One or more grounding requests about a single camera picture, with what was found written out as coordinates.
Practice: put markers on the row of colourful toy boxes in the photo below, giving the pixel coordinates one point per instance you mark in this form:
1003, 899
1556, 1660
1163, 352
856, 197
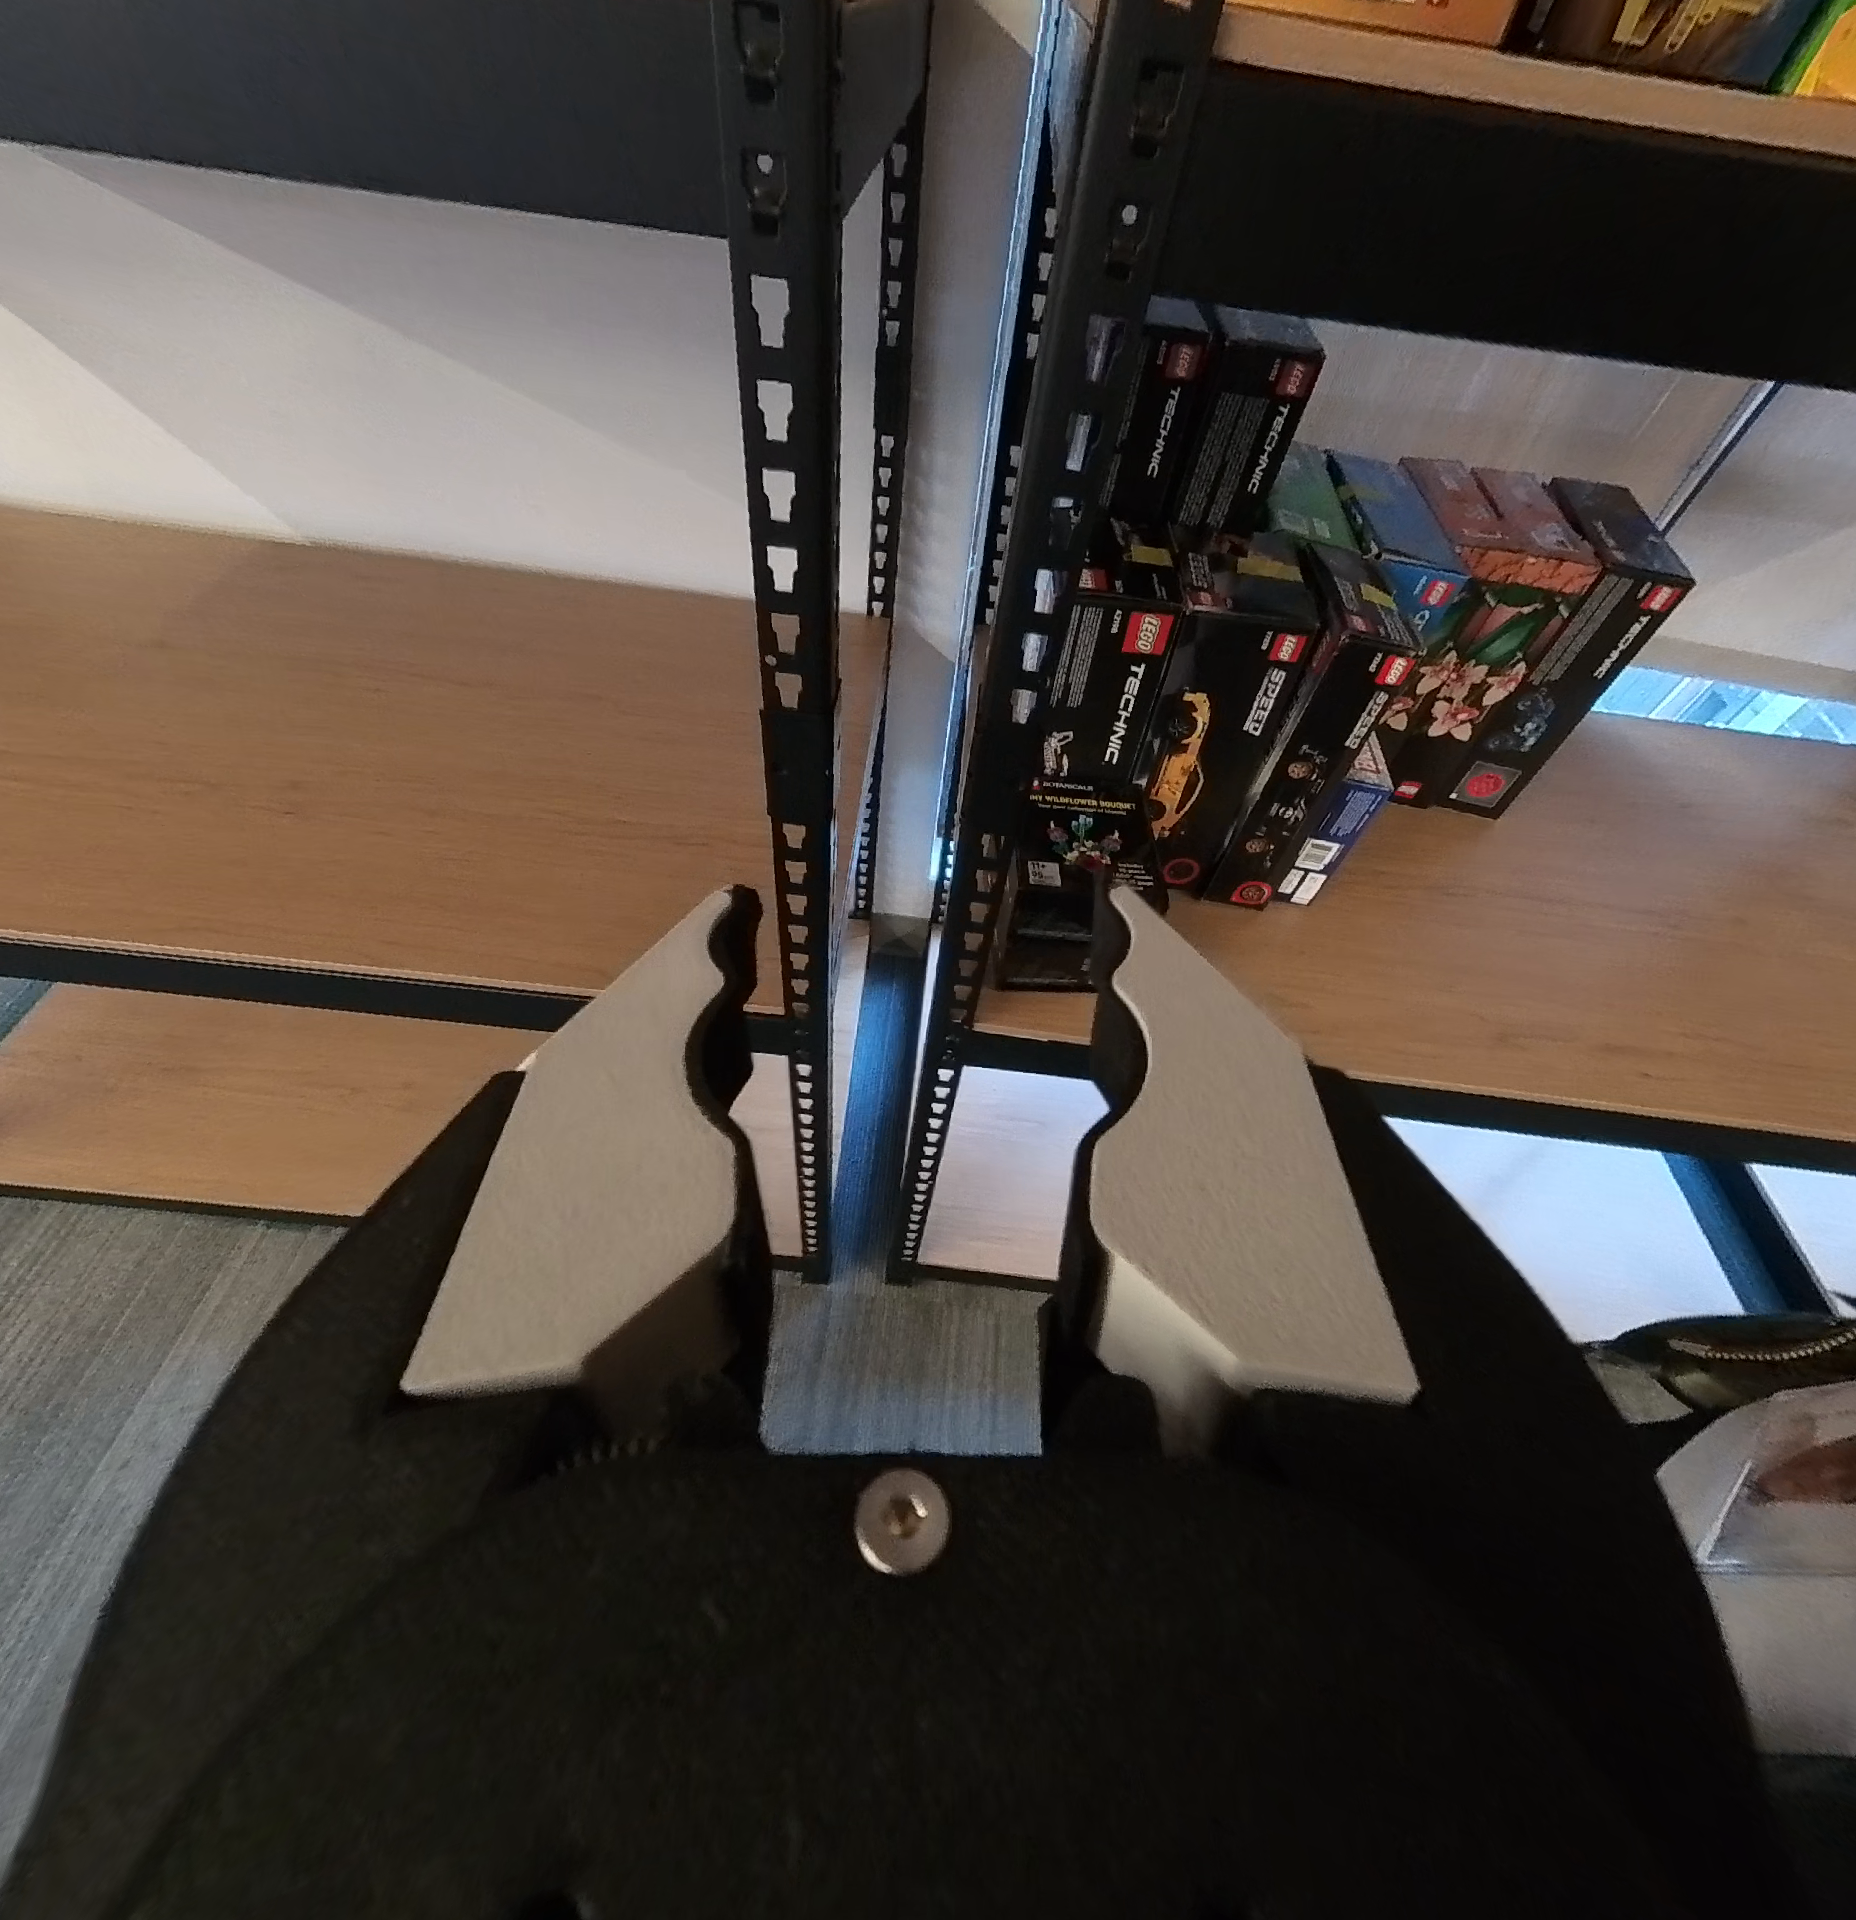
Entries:
1619, 30

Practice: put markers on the black rack bare wooden shelves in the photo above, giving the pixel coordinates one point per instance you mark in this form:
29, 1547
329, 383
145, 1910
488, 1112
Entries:
344, 722

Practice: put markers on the person's dark jacket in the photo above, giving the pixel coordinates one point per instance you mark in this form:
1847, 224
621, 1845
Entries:
1725, 1343

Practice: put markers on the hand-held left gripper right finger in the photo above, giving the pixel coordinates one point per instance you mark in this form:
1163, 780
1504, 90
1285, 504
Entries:
1242, 1232

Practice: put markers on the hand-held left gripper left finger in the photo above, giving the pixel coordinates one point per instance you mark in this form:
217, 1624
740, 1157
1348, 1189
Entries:
583, 1232

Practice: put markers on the black shelving rack with goods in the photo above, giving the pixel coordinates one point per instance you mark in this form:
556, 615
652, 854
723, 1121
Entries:
1542, 959

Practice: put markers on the row of dark toy boxes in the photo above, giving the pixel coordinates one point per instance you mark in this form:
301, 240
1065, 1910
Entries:
1213, 706

